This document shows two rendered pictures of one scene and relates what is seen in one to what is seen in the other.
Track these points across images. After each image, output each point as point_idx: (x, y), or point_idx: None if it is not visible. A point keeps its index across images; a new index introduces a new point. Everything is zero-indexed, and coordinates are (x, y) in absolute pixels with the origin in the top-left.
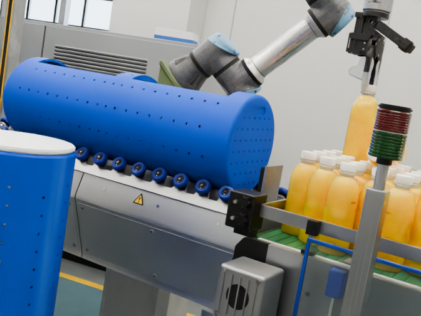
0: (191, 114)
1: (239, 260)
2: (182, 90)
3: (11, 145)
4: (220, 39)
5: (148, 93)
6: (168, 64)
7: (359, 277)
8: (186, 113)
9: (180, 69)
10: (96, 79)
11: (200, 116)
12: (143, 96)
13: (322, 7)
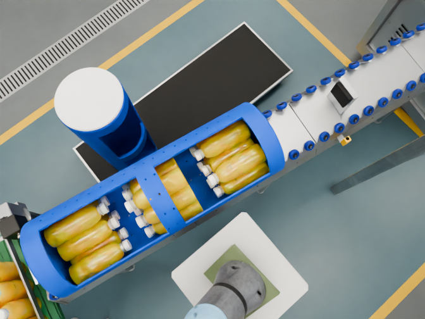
0: (59, 204)
1: (7, 214)
2: (79, 204)
3: (60, 90)
4: (190, 314)
5: (105, 182)
6: (240, 259)
7: None
8: (64, 202)
9: (221, 269)
10: (162, 153)
11: (51, 209)
12: (107, 180)
13: None
